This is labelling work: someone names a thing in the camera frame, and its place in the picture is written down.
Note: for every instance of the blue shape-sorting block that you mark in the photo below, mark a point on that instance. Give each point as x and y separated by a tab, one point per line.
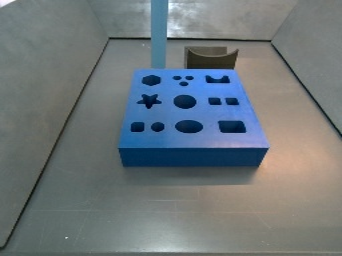
190	118

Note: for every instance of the dark grey curved holder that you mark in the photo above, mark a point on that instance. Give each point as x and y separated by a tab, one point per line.
208	57

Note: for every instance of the light blue square-circle peg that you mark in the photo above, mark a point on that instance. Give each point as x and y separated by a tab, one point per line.
160	15

